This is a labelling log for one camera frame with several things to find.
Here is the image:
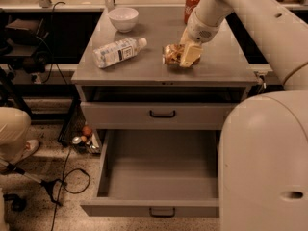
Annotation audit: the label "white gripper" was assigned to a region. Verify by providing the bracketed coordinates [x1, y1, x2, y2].
[180, 7, 221, 67]

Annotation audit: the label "crushed gold orange can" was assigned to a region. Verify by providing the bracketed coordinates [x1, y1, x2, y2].
[162, 42, 202, 67]

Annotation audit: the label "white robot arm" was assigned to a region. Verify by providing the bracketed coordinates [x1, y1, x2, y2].
[181, 0, 308, 231]

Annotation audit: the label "red cola can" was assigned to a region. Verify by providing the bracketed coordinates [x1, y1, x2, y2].
[184, 0, 200, 23]

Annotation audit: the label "grey drawer cabinet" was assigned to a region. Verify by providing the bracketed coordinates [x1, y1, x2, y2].
[71, 6, 259, 152]

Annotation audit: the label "closed grey upper drawer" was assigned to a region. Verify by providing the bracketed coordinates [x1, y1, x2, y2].
[81, 102, 235, 130]

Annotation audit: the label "open grey lower drawer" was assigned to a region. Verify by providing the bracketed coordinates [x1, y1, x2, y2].
[81, 130, 218, 218]

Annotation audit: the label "white ceramic bowl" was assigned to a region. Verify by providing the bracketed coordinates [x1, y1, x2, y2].
[108, 8, 139, 33]

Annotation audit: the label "clear plastic water bottle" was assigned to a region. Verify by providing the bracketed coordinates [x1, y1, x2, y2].
[92, 38, 147, 68]

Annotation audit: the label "black equipment on left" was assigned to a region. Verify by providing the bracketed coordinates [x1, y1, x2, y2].
[0, 15, 51, 75]

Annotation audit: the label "white sneaker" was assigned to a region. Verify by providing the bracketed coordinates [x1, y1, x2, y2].
[20, 140, 40, 160]

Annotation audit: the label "person leg beige trousers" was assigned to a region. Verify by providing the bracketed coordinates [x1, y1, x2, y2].
[0, 107, 31, 165]

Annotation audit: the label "black wire basket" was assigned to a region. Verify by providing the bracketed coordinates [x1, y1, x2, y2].
[58, 99, 101, 155]

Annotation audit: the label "black floor cable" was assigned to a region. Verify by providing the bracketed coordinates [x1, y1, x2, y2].
[49, 146, 91, 231]

